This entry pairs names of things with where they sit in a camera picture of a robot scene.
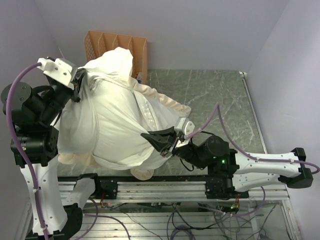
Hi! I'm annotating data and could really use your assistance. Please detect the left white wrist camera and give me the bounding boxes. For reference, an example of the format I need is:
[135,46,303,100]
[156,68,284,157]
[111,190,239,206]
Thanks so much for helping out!
[37,58,78,90]

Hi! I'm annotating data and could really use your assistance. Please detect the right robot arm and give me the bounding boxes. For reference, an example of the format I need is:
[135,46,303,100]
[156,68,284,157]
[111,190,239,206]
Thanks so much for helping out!
[141,127,314,198]

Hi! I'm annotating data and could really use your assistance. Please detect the blue white box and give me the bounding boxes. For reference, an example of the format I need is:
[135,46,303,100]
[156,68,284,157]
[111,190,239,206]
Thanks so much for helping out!
[135,72,143,84]

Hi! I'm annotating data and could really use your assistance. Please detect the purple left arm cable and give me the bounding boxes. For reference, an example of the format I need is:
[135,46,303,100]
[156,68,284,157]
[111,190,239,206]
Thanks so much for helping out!
[6,62,50,240]

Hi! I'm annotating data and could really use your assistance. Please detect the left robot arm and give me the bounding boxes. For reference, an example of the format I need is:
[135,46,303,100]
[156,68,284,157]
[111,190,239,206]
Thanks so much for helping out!
[1,77,102,240]

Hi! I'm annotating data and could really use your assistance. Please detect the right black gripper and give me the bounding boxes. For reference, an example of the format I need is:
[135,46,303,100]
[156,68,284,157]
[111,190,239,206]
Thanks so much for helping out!
[141,128,209,171]

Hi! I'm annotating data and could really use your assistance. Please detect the orange plastic file organizer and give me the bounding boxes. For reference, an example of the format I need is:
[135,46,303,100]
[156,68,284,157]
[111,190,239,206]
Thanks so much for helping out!
[83,30,148,84]

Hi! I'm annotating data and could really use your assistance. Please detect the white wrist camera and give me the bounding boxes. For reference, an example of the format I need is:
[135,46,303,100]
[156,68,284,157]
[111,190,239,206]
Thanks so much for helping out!
[174,117,201,148]
[37,58,78,90]

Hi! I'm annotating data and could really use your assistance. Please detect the tangled floor cables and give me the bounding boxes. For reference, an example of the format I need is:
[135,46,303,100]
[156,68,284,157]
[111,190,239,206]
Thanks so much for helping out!
[84,199,266,240]

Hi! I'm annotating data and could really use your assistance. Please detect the grey pillowcase with cream ruffle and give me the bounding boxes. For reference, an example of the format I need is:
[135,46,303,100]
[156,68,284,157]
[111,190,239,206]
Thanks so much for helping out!
[57,47,193,181]

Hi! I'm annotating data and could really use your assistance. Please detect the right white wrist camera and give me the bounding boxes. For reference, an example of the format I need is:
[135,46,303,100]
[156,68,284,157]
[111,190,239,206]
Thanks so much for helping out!
[174,117,201,148]

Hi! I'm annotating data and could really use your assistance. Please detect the aluminium mounting rail frame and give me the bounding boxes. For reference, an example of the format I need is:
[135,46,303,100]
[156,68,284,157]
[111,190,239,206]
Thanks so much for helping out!
[27,174,291,240]

